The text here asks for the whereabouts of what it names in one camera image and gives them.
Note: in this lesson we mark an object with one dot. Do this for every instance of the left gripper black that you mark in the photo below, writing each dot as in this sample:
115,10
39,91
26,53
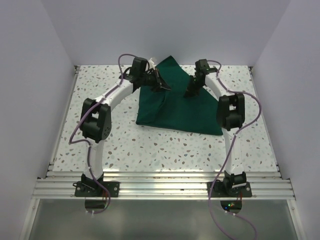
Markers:
159,82

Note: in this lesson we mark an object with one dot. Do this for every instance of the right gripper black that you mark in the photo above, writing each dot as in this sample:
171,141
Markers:
190,91

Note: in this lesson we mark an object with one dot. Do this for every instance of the green surgical drape cloth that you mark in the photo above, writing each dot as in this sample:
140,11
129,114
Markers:
169,109

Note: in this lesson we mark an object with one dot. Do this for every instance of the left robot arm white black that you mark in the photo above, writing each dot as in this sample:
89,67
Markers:
96,115

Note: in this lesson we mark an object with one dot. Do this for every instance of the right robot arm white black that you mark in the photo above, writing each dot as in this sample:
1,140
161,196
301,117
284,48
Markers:
230,116

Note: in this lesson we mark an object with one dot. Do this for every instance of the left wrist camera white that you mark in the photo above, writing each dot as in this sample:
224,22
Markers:
153,63

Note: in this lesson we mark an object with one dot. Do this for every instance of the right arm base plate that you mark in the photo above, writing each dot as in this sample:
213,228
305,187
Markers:
221,191

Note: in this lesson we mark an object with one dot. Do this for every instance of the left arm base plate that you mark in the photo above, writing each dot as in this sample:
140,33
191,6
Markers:
81,190

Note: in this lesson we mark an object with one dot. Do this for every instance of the aluminium rail frame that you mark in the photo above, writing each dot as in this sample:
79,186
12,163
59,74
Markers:
170,185

